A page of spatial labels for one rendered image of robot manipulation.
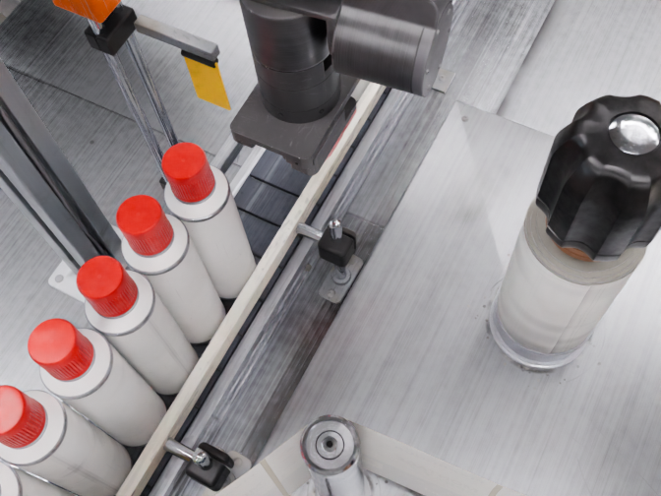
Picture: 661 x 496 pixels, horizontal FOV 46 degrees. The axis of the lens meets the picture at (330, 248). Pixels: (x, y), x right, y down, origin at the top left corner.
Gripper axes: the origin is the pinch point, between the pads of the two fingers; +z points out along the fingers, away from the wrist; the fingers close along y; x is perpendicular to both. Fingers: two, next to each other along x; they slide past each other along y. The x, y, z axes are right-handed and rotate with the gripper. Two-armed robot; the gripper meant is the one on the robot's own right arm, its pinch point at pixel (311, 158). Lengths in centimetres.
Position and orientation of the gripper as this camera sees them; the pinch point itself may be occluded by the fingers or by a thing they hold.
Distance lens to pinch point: 63.8
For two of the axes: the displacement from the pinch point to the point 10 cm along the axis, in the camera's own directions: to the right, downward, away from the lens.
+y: 4.5, -8.1, 3.6
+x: -8.9, -3.8, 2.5
